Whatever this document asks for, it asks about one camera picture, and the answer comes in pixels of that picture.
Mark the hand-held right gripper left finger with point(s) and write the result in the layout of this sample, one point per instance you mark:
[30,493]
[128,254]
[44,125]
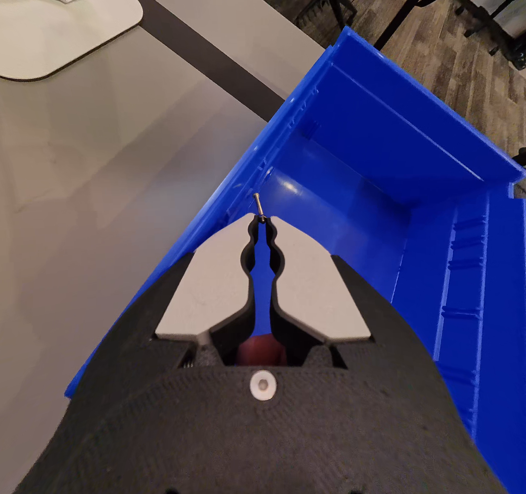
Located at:
[205,288]

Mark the grey desk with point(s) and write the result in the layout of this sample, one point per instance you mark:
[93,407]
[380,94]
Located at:
[123,173]

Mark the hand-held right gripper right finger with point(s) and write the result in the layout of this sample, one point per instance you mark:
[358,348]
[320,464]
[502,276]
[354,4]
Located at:
[320,292]

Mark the thin metal rod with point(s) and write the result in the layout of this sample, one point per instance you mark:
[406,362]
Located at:
[258,205]

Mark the black table leg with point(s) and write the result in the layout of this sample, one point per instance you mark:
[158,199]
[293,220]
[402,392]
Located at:
[384,38]

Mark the white rounded board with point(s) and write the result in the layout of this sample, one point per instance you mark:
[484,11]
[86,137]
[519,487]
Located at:
[61,37]

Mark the blue plastic bin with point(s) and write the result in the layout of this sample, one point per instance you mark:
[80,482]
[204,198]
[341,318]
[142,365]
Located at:
[370,152]

